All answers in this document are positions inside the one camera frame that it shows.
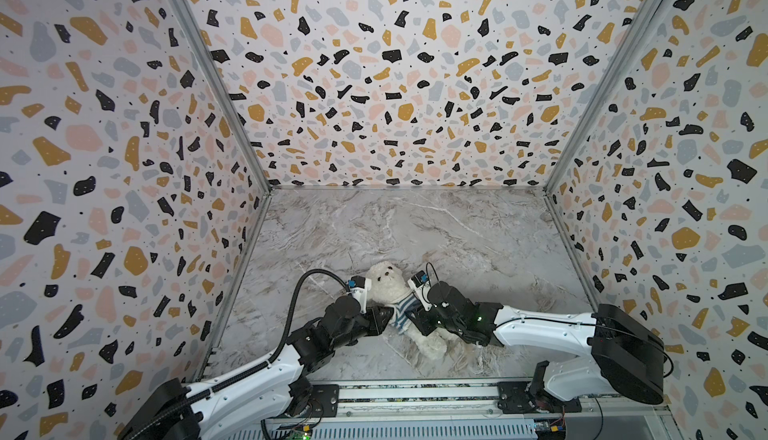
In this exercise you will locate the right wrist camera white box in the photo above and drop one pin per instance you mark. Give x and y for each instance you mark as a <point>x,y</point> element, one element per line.
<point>420,284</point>

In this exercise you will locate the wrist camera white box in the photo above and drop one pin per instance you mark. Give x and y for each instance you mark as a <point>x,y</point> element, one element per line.
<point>420,284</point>
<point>359,288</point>

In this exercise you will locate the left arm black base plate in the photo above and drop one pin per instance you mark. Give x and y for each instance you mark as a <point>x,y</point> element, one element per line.
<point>312,401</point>

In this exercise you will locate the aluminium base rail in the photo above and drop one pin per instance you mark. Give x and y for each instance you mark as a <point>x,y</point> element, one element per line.
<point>462,409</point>

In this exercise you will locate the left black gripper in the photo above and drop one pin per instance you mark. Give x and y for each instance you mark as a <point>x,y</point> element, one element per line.
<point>378,318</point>

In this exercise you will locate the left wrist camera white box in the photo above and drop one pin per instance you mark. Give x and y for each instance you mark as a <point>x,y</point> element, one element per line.
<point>359,288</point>

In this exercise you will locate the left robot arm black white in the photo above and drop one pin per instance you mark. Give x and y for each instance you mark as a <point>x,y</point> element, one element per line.
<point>274,385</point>

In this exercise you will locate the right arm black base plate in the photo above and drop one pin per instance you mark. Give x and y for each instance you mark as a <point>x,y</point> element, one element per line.
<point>514,398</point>

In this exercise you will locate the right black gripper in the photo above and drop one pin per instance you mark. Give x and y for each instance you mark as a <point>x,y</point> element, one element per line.
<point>424,317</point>

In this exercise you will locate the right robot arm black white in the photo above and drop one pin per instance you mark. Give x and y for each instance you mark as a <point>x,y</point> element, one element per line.
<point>610,352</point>

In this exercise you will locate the blue white striped knit sweater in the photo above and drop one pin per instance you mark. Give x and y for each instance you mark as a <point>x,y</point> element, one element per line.
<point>402,308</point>

